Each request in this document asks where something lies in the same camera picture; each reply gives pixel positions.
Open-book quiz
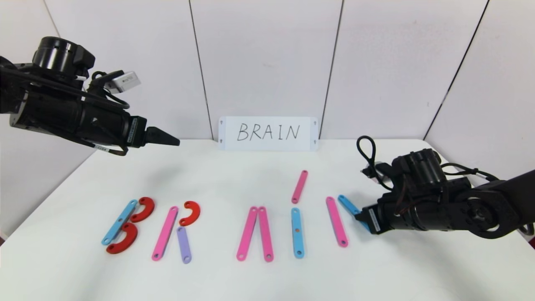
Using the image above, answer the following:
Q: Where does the white BRAIN sign card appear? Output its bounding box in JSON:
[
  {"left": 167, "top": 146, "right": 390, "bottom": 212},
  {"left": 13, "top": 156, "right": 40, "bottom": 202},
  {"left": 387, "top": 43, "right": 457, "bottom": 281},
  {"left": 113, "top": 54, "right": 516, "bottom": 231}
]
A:
[{"left": 218, "top": 116, "right": 319, "bottom": 151}]

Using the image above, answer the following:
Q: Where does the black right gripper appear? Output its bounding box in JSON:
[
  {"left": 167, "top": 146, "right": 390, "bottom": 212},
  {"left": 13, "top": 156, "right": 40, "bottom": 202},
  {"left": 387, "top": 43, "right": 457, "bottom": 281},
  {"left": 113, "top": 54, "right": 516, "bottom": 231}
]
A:
[{"left": 354, "top": 197, "right": 412, "bottom": 235}]

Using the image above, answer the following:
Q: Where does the blue bar with holes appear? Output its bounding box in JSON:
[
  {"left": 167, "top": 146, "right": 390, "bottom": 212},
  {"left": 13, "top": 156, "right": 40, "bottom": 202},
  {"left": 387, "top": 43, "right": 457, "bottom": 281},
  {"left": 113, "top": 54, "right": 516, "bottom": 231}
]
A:
[
  {"left": 101, "top": 199, "right": 138, "bottom": 246},
  {"left": 338, "top": 195, "right": 372, "bottom": 232},
  {"left": 291, "top": 207, "right": 305, "bottom": 259}
]

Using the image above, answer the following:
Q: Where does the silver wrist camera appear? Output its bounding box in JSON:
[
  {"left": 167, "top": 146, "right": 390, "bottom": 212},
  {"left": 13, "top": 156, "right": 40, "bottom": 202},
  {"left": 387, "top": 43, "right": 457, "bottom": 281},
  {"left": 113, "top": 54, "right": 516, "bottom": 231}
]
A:
[
  {"left": 104, "top": 71, "right": 142, "bottom": 93},
  {"left": 362, "top": 161, "right": 391, "bottom": 181}
]

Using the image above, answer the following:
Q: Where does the pink bar with holes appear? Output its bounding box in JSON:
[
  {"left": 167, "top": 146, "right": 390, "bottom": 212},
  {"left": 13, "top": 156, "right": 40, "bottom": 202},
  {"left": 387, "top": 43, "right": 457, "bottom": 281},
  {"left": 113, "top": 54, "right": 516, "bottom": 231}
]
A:
[
  {"left": 291, "top": 170, "right": 308, "bottom": 204},
  {"left": 236, "top": 206, "right": 258, "bottom": 262},
  {"left": 326, "top": 196, "right": 349, "bottom": 248},
  {"left": 151, "top": 206, "right": 179, "bottom": 262},
  {"left": 258, "top": 207, "right": 275, "bottom": 263}
]

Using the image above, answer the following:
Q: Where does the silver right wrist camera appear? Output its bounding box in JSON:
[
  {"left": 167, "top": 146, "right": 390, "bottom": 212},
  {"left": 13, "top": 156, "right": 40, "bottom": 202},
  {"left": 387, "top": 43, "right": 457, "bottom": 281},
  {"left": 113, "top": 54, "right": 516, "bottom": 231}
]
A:
[{"left": 362, "top": 161, "right": 391, "bottom": 181}]

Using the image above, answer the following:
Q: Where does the looped black right camera cable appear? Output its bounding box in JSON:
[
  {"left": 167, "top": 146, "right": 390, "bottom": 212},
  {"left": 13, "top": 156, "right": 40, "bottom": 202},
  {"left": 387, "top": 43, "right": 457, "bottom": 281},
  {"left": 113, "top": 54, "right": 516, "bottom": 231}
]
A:
[{"left": 356, "top": 135, "right": 387, "bottom": 189}]

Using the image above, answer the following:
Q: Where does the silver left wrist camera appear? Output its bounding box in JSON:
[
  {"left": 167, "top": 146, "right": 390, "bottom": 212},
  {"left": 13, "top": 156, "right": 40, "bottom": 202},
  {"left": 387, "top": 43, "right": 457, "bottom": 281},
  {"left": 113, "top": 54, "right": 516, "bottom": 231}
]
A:
[{"left": 104, "top": 71, "right": 142, "bottom": 93}]

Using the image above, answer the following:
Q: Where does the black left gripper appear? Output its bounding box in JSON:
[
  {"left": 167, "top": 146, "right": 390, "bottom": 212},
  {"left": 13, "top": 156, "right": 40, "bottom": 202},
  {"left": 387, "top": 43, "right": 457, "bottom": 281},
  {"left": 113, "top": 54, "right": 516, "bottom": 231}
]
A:
[{"left": 79, "top": 100, "right": 180, "bottom": 148}]

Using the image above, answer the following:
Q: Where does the short purple bar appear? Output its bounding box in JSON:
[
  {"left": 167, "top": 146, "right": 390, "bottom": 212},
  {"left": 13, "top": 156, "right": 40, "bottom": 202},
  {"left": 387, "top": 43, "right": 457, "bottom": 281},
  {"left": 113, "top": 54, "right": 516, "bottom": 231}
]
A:
[{"left": 177, "top": 226, "right": 193, "bottom": 264}]

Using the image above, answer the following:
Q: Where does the small red curved piece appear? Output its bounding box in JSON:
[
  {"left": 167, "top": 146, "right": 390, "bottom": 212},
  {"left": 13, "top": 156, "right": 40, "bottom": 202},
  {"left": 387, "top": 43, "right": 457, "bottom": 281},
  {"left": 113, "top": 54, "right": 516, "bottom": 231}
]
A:
[{"left": 179, "top": 201, "right": 201, "bottom": 227}]

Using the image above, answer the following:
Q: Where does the large red curved piece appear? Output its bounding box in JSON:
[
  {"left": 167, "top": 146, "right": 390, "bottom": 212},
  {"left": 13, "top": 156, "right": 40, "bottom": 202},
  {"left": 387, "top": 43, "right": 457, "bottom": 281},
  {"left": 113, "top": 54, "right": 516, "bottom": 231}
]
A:
[
  {"left": 106, "top": 222, "right": 139, "bottom": 255},
  {"left": 130, "top": 197, "right": 155, "bottom": 223}
]

